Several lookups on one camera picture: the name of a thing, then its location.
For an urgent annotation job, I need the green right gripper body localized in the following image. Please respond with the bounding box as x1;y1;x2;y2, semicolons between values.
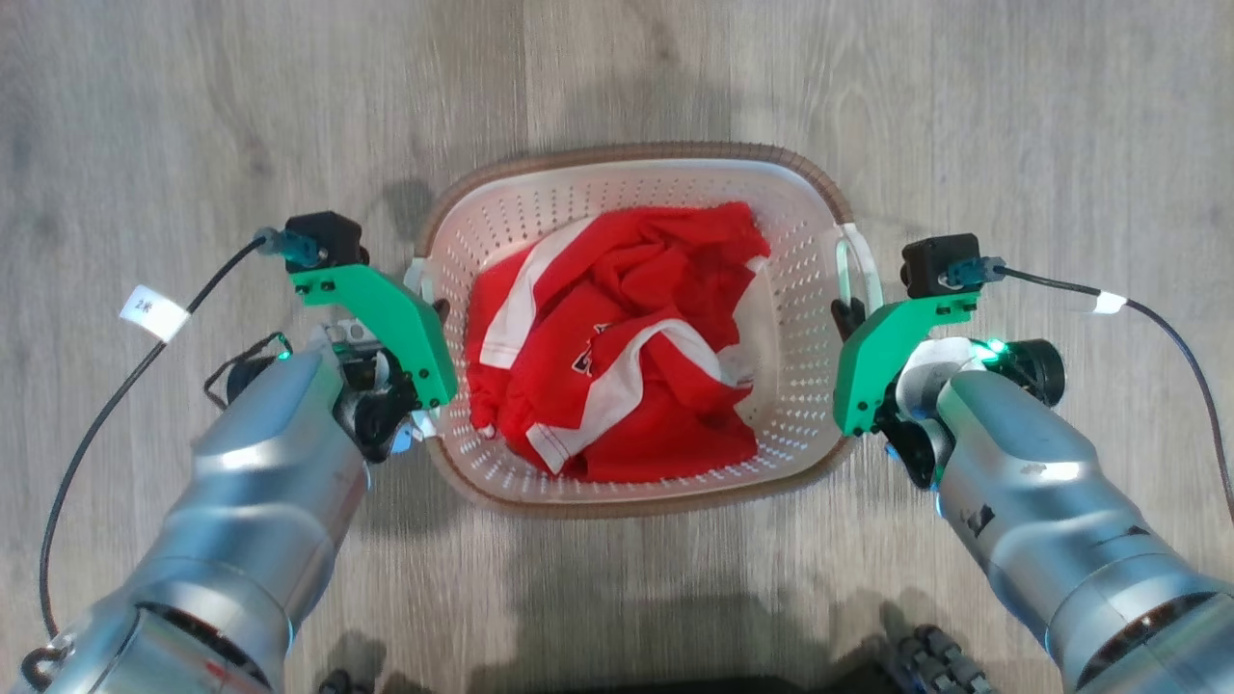
832;293;979;437

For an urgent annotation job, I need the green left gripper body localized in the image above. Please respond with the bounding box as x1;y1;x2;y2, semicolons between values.
288;264;459;412

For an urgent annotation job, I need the white brown-rimmed laundry basket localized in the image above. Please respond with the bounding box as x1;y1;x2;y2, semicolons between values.
405;143;884;521

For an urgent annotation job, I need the red and white shirt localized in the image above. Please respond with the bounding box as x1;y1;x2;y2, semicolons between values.
465;200;772;485

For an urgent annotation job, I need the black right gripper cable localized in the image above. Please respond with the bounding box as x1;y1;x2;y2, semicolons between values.
947;256;1234;526

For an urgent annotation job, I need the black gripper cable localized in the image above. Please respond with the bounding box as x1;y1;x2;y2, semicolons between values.
947;256;1234;526
21;227;324;690

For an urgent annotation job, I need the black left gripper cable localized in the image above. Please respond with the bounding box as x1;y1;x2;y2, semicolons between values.
21;227;324;690

